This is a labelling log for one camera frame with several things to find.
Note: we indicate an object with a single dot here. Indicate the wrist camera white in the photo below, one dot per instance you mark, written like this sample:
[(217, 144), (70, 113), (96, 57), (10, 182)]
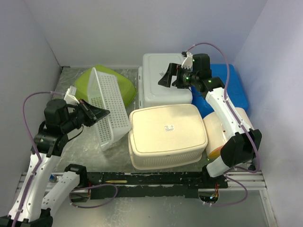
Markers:
[(188, 60), (69, 96)]

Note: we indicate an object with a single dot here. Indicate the cream cylindrical stool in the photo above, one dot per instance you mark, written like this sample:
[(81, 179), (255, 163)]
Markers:
[(216, 133)]

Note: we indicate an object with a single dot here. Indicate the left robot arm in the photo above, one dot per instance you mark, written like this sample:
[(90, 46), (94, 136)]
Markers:
[(33, 208)]

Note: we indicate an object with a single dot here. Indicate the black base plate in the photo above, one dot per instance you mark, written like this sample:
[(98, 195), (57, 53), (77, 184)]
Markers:
[(156, 184)]

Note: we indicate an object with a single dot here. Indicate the white basket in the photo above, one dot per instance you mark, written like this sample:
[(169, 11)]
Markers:
[(103, 92)]

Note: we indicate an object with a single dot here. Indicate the large white plastic container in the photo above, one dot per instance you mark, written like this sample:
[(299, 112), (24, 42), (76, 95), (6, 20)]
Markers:
[(153, 69)]

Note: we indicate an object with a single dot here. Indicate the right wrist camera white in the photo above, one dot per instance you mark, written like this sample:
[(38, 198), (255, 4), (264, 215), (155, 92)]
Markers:
[(188, 60)]

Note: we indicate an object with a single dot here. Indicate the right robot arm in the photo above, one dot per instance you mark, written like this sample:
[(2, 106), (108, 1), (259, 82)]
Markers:
[(242, 140)]

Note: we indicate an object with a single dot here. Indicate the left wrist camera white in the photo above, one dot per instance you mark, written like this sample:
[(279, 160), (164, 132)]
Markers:
[(69, 96)]

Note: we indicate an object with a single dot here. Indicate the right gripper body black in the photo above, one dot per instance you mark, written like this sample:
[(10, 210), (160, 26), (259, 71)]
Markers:
[(184, 77)]

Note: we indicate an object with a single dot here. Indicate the blue plastic container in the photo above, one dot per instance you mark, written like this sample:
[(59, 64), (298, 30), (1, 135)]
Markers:
[(235, 90)]

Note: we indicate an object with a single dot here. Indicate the blue capacitor on rail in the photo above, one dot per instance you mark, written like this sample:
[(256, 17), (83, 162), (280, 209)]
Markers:
[(53, 178)]

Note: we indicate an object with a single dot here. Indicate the green basket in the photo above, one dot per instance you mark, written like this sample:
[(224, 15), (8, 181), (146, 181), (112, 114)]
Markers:
[(127, 88)]

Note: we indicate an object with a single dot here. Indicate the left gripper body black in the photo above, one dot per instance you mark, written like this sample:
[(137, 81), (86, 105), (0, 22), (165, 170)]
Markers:
[(79, 116)]

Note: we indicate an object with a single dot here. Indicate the aluminium rail frame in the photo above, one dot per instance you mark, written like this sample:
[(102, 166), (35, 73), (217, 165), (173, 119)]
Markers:
[(238, 178)]

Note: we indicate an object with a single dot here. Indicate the wooden pencil on base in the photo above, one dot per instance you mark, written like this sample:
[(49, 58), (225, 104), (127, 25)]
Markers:
[(116, 181)]

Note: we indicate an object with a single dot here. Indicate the cream perforated laundry basket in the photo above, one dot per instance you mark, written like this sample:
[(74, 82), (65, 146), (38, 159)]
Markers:
[(166, 136)]

